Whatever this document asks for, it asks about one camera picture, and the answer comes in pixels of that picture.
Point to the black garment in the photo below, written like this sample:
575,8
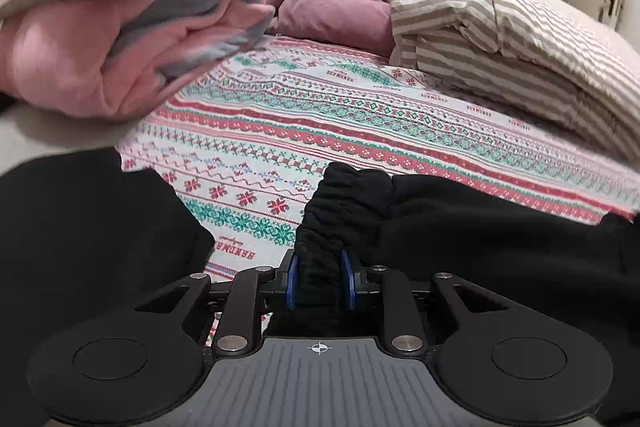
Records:
85,227

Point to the pink and grey blanket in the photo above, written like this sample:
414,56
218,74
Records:
75,57

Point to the patterned bedsheet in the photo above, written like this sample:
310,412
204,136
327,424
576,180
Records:
310,127

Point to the beige striped folded duvet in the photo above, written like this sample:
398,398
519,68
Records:
525,37

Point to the black pants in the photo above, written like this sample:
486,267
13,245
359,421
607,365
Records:
450,237

